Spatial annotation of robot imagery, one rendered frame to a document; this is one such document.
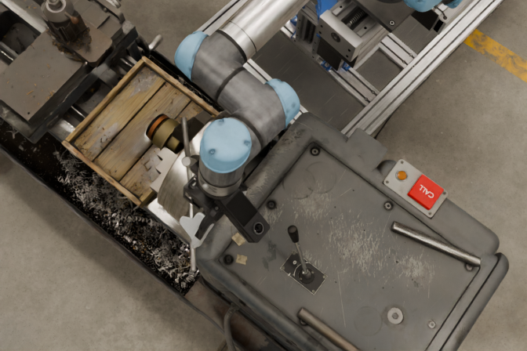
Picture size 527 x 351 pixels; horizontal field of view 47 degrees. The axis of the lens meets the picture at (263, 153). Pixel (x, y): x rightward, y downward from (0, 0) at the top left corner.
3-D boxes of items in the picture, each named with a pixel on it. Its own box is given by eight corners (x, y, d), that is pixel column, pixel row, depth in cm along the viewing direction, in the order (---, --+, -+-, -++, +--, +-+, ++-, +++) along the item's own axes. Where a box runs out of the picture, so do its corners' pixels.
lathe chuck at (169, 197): (269, 136, 169) (252, 121, 138) (201, 225, 169) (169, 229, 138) (244, 117, 170) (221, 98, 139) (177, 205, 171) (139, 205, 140)
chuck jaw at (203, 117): (215, 152, 154) (228, 121, 146) (203, 161, 151) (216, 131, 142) (182, 126, 156) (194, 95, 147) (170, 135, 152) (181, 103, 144)
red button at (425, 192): (441, 191, 137) (445, 189, 135) (427, 211, 136) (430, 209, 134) (419, 175, 138) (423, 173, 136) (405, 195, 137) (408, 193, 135)
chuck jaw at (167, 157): (198, 171, 151) (166, 207, 149) (199, 175, 156) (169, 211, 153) (164, 145, 153) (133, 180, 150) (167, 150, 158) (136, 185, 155)
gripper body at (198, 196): (208, 172, 117) (212, 145, 106) (241, 200, 115) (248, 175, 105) (181, 199, 114) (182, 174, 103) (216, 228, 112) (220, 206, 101)
